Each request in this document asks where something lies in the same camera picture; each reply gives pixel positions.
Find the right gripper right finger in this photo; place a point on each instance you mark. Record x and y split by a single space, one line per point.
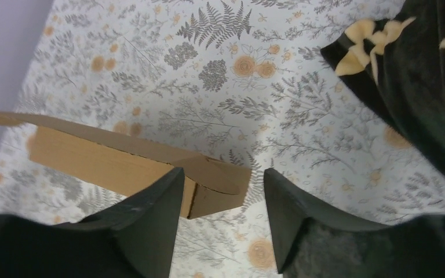
312 238

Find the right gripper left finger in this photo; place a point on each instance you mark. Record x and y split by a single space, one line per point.
133 238

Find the brown cardboard box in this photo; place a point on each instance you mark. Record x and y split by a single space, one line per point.
127 165

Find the black floral blanket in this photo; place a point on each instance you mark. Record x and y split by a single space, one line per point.
396 67

